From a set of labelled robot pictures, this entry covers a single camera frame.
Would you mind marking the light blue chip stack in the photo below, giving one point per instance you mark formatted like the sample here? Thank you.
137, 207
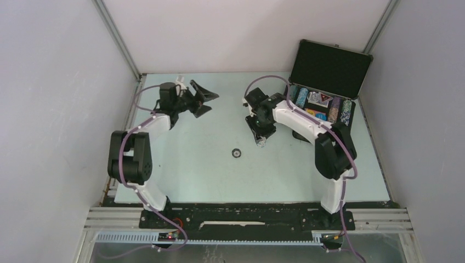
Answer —
301, 97

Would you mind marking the blue round button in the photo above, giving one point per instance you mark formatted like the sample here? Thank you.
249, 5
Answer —
321, 116

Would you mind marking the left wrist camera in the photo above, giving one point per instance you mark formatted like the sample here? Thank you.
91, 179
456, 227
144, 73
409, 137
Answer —
180, 82

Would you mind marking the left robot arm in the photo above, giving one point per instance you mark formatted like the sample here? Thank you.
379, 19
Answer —
130, 158

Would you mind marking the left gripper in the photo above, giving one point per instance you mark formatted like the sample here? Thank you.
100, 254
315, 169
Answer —
197, 103

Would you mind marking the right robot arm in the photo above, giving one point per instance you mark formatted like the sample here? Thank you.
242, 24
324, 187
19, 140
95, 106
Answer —
334, 149

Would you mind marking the dark blue fifty chip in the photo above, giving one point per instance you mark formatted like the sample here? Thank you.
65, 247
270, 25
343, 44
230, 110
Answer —
236, 153

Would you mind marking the green chip stack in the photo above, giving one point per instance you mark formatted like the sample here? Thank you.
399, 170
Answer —
346, 112

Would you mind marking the red black triangle marker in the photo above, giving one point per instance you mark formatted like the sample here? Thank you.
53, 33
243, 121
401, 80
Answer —
324, 99

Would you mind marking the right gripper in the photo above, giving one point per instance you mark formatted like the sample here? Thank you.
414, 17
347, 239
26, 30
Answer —
258, 133

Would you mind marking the clear round dealer button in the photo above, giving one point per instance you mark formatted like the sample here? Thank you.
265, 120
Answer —
314, 98

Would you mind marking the purple chip stack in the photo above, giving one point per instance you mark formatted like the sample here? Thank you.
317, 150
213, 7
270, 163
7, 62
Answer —
334, 110

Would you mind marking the black poker set case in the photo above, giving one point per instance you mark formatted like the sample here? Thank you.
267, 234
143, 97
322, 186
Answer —
330, 70

